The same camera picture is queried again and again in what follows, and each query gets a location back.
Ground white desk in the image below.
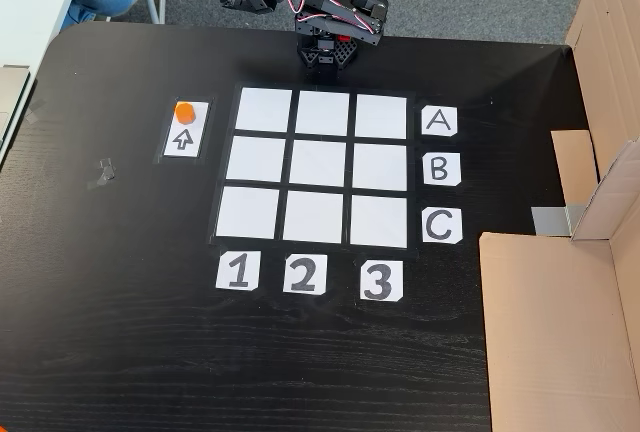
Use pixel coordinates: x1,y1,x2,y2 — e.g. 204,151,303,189
0,0,91,173

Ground grey flat device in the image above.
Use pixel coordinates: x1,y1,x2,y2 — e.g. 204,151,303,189
0,65,32,153

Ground paper sheet letter A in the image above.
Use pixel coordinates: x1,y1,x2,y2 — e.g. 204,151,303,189
420,105,459,138

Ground grey tape strip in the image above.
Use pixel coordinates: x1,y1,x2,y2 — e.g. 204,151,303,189
530,205,569,237
564,204,587,238

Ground round orange token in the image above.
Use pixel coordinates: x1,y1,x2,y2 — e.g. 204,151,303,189
174,100,196,126

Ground white paper grid sheet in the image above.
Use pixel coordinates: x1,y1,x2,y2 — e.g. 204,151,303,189
207,82,419,253

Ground large brown cardboard screen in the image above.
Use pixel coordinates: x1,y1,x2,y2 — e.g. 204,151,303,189
478,0,640,432

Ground paper sheet number 1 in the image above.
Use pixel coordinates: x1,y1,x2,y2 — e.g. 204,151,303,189
215,250,260,292

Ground paper sheet with arrow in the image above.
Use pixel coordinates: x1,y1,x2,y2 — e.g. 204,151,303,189
162,99,211,159

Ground paper sheet letter C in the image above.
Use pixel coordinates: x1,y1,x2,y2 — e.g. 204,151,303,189
421,206,463,245

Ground paper sheet number 3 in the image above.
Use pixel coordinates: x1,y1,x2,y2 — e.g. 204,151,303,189
359,259,404,302

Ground paper sheet letter B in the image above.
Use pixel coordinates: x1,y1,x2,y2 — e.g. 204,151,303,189
423,152,462,187

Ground paper sheet number 2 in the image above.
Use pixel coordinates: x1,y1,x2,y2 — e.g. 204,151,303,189
282,253,329,295

